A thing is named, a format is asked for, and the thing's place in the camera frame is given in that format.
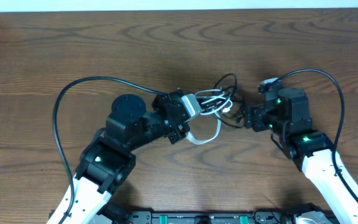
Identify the white USB cable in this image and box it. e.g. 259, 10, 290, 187
185, 88, 234, 146

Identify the black USB cable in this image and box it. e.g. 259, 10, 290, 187
211, 73, 245, 129

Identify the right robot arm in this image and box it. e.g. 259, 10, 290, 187
244, 78, 358, 223

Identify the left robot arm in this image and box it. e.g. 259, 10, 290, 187
48, 90, 200, 223

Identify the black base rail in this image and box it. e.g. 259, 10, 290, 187
128, 209, 337, 224

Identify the left camera cable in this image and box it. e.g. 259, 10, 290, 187
52, 76, 170, 224

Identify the camera cable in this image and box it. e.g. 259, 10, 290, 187
52, 76, 170, 224
275, 68, 358, 223

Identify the right camera cable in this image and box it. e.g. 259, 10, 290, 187
275, 68, 358, 223

